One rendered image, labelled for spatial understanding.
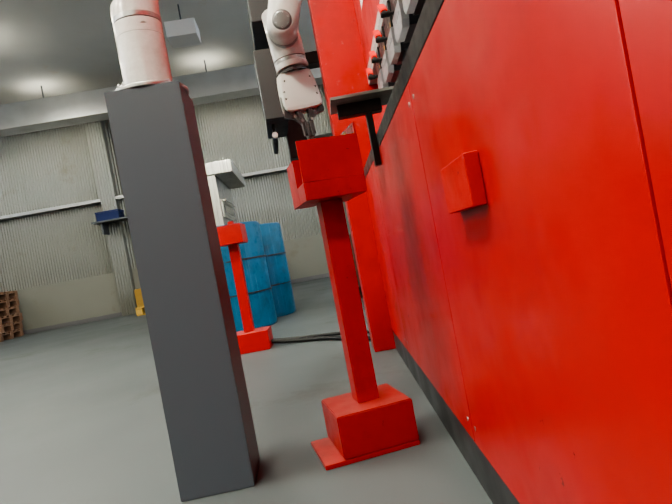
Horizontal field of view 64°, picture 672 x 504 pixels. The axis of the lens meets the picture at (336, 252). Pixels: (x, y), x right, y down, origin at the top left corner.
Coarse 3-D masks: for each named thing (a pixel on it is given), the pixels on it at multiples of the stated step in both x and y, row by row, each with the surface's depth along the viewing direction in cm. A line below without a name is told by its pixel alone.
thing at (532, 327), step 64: (448, 0) 70; (512, 0) 50; (576, 0) 39; (640, 0) 32; (448, 64) 76; (512, 64) 53; (576, 64) 41; (640, 64) 33; (448, 128) 82; (512, 128) 56; (576, 128) 43; (640, 128) 35; (384, 192) 185; (512, 192) 60; (576, 192) 45; (640, 192) 36; (384, 256) 229; (448, 256) 100; (512, 256) 64; (576, 256) 47; (640, 256) 37; (448, 320) 112; (512, 320) 68; (576, 320) 49; (640, 320) 39; (448, 384) 127; (512, 384) 74; (576, 384) 52; (640, 384) 40; (512, 448) 80; (576, 448) 55; (640, 448) 42
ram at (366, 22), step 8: (368, 0) 214; (376, 0) 195; (384, 0) 179; (360, 8) 243; (368, 8) 218; (376, 8) 198; (360, 16) 248; (368, 16) 222; (376, 16) 202; (360, 24) 253; (368, 24) 227; (360, 32) 259; (368, 32) 231; (368, 40) 236; (368, 48) 241; (376, 48) 217; (368, 56) 246; (368, 80) 263; (376, 80) 259
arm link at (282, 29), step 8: (272, 0) 129; (280, 0) 128; (288, 0) 128; (296, 0) 129; (272, 8) 128; (280, 8) 128; (288, 8) 128; (296, 8) 129; (272, 16) 128; (280, 16) 128; (288, 16) 128; (296, 16) 129; (272, 24) 129; (280, 24) 128; (288, 24) 128; (296, 24) 130; (272, 32) 129; (280, 32) 129; (288, 32) 129; (296, 32) 132; (272, 40) 134; (280, 40) 131; (288, 40) 132
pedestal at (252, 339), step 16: (240, 224) 336; (224, 240) 334; (240, 240) 334; (240, 256) 344; (240, 272) 341; (240, 288) 341; (240, 304) 341; (240, 336) 334; (256, 336) 334; (272, 336) 352; (240, 352) 334
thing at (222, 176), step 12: (216, 168) 591; (228, 168) 592; (216, 180) 599; (228, 180) 649; (240, 180) 670; (216, 192) 594; (228, 192) 691; (216, 204) 594; (228, 204) 647; (216, 216) 593; (228, 216) 626
